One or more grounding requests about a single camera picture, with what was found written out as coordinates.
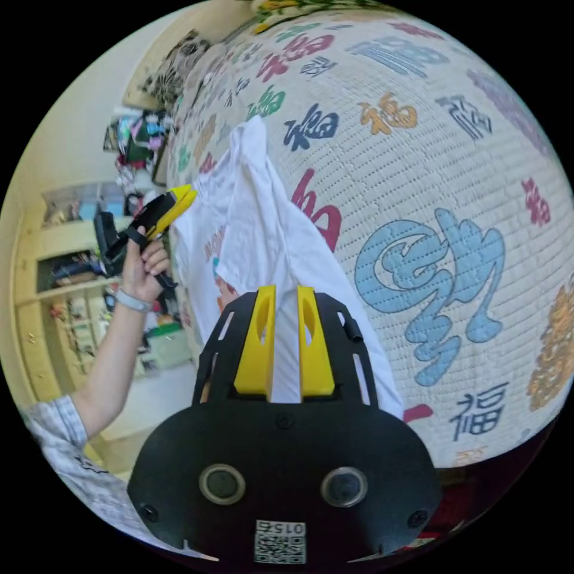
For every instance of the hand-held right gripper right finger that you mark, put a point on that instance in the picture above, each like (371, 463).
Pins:
(316, 363)

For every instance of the white cartoon print t-shirt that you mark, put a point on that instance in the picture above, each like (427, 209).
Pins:
(260, 233)

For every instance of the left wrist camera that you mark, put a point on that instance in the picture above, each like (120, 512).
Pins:
(109, 242)

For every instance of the floral pillow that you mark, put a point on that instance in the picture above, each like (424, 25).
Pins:
(280, 8)

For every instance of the bed with printed quilt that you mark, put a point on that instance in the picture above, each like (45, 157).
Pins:
(403, 157)

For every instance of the cream open shelf cupboard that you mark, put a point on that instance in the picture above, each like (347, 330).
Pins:
(58, 287)

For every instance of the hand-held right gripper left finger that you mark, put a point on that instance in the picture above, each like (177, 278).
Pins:
(255, 358)

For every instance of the person's left forearm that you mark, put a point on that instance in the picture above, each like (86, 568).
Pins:
(117, 354)

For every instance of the person's left hand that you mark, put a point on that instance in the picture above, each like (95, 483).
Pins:
(144, 269)

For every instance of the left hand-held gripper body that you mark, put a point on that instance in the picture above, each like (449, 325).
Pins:
(153, 213)

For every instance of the black and white patterned pillow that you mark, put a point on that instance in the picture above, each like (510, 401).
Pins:
(172, 67)

